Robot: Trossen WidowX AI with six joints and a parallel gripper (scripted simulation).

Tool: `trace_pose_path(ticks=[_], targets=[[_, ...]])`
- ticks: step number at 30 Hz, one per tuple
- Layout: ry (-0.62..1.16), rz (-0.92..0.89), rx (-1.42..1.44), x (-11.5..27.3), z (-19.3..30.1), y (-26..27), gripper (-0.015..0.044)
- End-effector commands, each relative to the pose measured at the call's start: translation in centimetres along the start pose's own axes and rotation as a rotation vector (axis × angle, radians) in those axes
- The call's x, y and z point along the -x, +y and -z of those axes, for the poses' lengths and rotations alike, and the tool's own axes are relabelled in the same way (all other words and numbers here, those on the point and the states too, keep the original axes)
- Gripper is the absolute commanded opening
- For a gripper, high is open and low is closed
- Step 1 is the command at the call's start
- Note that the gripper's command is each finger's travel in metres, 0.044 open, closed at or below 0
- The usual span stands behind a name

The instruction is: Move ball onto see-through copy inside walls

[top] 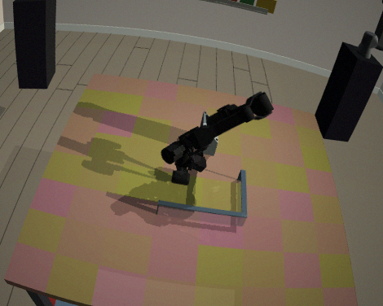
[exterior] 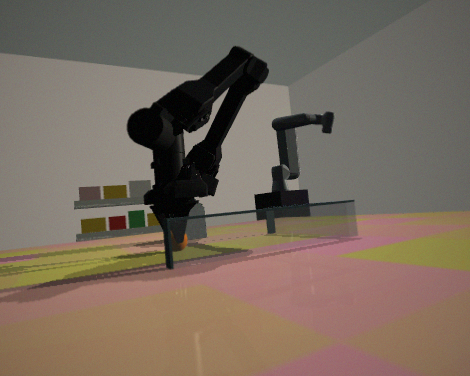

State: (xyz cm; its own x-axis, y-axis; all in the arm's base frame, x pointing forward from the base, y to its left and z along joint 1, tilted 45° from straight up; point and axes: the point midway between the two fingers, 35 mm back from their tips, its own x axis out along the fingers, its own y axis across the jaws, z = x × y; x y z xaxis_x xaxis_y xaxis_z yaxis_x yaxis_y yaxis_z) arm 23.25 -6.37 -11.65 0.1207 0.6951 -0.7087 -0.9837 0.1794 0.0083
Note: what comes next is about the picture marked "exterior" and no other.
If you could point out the low clear glass wall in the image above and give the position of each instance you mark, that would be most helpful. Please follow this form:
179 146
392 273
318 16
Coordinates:
205 240

